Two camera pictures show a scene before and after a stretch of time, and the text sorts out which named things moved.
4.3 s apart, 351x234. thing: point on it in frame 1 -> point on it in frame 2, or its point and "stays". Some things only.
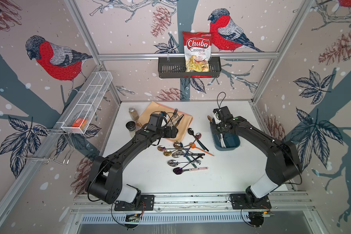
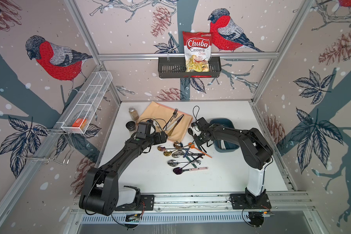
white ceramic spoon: [222, 142] stays
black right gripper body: [217, 127] -> [199, 139]
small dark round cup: [130, 126] stays
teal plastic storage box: [231, 141] stays
